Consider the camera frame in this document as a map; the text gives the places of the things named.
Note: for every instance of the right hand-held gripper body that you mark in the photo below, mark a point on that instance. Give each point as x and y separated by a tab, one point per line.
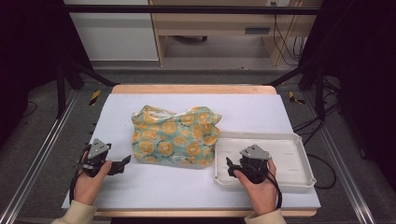
253	165

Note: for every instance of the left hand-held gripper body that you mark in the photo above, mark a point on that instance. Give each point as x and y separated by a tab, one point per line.
97	151

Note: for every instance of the green fruit print bag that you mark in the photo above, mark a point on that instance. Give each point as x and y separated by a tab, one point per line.
174	137

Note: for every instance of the person's right hand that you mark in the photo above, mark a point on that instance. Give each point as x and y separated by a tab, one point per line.
260	194

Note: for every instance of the person's left hand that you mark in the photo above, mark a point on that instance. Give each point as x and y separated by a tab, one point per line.
88	185

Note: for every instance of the white plastic tray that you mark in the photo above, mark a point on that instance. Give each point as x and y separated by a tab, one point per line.
289	158

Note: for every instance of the yellow black floor tape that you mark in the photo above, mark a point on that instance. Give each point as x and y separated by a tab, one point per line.
294	98
95	97

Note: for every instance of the wooden table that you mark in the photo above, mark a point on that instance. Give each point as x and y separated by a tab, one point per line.
193	89

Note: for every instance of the white cabinet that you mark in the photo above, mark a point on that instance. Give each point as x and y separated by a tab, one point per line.
115	37

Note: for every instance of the light wooden desk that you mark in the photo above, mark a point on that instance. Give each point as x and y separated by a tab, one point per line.
214	21

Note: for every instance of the aluminium floor rail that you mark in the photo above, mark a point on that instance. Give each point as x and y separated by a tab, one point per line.
37	155
342	171

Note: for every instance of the black metal frame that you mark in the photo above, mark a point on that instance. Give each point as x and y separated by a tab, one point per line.
186	9

